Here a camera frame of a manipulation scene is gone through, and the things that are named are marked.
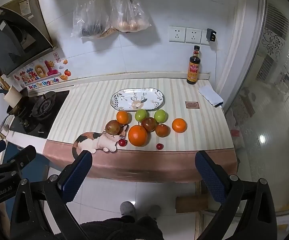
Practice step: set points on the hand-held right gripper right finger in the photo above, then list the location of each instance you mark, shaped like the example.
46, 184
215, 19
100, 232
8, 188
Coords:
209, 177

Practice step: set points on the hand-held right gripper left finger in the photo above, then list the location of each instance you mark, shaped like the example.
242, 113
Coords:
78, 173

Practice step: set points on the red-green apple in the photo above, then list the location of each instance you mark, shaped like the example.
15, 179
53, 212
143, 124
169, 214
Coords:
112, 127

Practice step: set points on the small orange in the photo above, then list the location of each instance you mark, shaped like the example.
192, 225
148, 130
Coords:
179, 125
122, 117

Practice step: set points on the dark orange tangerine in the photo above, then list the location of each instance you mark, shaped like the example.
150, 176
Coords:
162, 130

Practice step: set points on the large orange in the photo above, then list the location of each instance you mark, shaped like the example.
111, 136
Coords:
138, 136

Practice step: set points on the green apple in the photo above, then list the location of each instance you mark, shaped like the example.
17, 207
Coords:
140, 115
160, 115

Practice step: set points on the red apple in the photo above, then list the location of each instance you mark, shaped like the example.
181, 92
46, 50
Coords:
149, 124

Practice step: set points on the oval deer-print plate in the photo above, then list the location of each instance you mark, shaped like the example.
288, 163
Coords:
124, 100

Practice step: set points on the blue cabinet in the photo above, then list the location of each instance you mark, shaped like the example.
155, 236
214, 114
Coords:
40, 162

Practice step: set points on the wooden board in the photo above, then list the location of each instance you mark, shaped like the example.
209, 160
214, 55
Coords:
192, 204

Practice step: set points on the dark metal pot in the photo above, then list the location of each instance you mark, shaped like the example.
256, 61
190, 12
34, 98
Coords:
19, 110

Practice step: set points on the cherry tomato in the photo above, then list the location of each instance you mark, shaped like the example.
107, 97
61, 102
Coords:
122, 143
159, 146

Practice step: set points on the black gas stove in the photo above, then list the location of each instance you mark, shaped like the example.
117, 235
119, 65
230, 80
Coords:
49, 112

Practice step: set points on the beige utensil holder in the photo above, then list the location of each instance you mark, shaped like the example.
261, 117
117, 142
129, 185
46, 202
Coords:
13, 96

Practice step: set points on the grey slipper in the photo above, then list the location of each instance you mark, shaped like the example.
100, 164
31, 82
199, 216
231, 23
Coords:
153, 211
128, 208

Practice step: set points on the person's dark clothing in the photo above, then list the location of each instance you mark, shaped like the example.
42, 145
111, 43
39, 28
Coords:
122, 230

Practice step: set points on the brown cloth label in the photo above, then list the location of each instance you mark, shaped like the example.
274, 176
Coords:
192, 105

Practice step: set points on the white folded cloth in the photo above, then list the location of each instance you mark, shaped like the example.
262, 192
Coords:
210, 95

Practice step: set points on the frosted glass door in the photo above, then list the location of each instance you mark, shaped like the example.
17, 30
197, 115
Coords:
272, 105

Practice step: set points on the black range hood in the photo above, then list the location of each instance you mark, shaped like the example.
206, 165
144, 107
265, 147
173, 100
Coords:
4, 45

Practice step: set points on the dark soy sauce bottle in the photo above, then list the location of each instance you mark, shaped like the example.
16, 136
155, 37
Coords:
193, 70

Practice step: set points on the black charger plug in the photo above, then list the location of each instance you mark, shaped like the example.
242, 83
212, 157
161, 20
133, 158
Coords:
211, 35

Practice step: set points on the plastic bag with dark contents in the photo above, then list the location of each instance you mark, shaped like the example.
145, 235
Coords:
90, 17

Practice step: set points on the plastic bag with onions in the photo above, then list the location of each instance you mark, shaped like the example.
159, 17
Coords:
129, 17

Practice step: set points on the colourful wall sticker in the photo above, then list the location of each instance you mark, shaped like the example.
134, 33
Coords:
43, 72

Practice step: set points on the white wall socket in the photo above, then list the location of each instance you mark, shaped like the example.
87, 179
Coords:
177, 34
193, 35
203, 37

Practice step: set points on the bronze metal duct cover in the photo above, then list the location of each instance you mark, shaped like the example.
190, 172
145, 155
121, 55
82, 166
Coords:
32, 7

